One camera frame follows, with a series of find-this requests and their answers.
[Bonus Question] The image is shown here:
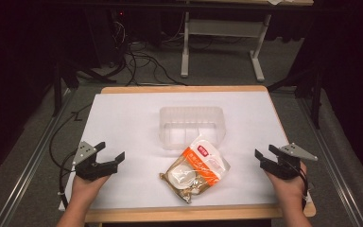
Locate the clear plastic container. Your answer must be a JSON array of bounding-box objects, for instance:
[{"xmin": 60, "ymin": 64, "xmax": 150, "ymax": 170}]
[{"xmin": 158, "ymin": 105, "xmax": 228, "ymax": 151}]

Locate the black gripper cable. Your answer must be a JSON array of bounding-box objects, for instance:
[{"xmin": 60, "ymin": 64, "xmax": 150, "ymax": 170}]
[
  {"xmin": 291, "ymin": 160, "xmax": 312, "ymax": 211},
  {"xmin": 48, "ymin": 103, "xmax": 93, "ymax": 210}
]

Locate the orange and clear snack packet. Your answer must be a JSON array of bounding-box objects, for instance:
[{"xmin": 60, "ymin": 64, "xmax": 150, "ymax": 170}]
[{"xmin": 159, "ymin": 134, "xmax": 232, "ymax": 204}]

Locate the bundle of black floor cables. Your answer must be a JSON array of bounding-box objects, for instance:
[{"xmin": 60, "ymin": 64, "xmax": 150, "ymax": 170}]
[{"xmin": 112, "ymin": 12, "xmax": 188, "ymax": 87}]

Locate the metal floor rail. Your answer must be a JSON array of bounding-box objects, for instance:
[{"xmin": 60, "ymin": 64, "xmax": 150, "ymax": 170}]
[
  {"xmin": 297, "ymin": 96, "xmax": 362, "ymax": 227},
  {"xmin": 0, "ymin": 88, "xmax": 77, "ymax": 227}
]

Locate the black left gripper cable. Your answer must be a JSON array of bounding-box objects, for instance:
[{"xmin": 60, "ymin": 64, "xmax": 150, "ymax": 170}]
[{"xmin": 48, "ymin": 103, "xmax": 93, "ymax": 210}]

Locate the person's right hand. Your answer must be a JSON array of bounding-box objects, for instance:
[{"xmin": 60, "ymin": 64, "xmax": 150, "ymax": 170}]
[{"xmin": 264, "ymin": 162, "xmax": 308, "ymax": 206}]

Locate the white table mat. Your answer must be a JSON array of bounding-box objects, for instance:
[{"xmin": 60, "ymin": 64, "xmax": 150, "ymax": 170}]
[{"xmin": 58, "ymin": 91, "xmax": 313, "ymax": 212}]

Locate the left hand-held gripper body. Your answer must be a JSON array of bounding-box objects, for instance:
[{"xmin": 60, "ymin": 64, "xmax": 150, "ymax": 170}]
[{"xmin": 71, "ymin": 140, "xmax": 119, "ymax": 182}]

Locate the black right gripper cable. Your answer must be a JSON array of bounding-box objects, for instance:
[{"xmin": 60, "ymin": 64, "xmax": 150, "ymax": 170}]
[{"xmin": 291, "ymin": 160, "xmax": 312, "ymax": 211}]

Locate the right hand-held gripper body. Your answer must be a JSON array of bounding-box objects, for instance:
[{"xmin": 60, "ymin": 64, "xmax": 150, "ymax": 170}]
[{"xmin": 262, "ymin": 143, "xmax": 319, "ymax": 181}]

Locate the black metal stand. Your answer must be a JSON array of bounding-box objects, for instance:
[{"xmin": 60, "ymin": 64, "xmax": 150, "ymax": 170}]
[
  {"xmin": 267, "ymin": 66, "xmax": 325, "ymax": 130},
  {"xmin": 51, "ymin": 60, "xmax": 108, "ymax": 118}
]

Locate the person's left hand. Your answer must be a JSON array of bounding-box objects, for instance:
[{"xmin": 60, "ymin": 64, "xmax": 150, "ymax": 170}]
[{"xmin": 70, "ymin": 171, "xmax": 112, "ymax": 206}]

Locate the white metal desk frame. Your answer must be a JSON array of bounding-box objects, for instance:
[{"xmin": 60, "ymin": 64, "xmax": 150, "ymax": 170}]
[{"xmin": 176, "ymin": 0, "xmax": 315, "ymax": 84}]

